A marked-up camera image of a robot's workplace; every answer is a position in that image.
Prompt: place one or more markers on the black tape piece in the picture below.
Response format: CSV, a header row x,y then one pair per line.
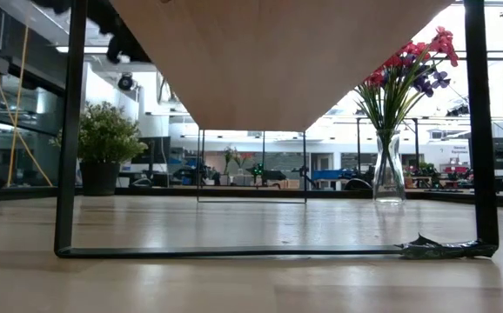
x,y
434,251

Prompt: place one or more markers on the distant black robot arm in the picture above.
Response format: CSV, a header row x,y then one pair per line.
x,y
273,175

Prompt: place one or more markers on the wooden shelf black legs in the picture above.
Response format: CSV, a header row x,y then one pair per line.
x,y
277,65

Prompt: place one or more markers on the black metal rig frame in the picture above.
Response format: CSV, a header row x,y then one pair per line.
x,y
234,191

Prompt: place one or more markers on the blue storage bins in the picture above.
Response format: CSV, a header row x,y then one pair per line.
x,y
327,174

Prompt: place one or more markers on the clear glass vase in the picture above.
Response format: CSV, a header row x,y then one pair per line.
x,y
389,174

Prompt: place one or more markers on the distant artificial flowers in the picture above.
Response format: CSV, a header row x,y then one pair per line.
x,y
245,155

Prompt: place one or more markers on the potted green plant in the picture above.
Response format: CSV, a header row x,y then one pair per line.
x,y
108,135

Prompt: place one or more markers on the computer monitor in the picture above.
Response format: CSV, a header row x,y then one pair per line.
x,y
153,150

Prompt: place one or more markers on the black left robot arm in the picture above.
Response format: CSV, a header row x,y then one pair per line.
x,y
51,4

